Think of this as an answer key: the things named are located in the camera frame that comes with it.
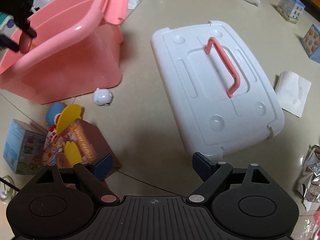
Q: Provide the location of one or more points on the blue round toy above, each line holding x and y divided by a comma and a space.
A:
52, 113

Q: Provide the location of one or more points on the pink plastic storage box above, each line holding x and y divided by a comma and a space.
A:
75, 62

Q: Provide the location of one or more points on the white paper envelope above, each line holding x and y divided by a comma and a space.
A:
291, 95

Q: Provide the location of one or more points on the silver foil packet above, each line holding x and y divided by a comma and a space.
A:
308, 177

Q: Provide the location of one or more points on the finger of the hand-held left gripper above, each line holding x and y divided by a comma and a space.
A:
8, 43
23, 10

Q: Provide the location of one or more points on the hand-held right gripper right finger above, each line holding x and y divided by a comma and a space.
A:
202, 166

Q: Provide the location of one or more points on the small white pig toy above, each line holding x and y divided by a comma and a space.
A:
102, 97

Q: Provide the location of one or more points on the clear tape roll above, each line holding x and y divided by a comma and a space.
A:
6, 190

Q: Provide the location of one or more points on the blue box with house print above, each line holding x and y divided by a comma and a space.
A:
291, 7

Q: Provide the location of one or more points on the light blue box cartoon print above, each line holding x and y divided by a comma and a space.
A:
20, 145

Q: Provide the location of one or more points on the polka dot white container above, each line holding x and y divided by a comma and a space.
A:
5, 20

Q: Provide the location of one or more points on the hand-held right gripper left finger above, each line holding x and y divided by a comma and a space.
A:
103, 166

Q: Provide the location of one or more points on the yellow flat plastic piece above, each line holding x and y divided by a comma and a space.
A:
68, 116

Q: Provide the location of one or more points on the brown cardboard box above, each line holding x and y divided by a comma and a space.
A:
100, 140

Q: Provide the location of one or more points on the blue box with yellow figures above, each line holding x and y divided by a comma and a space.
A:
312, 45

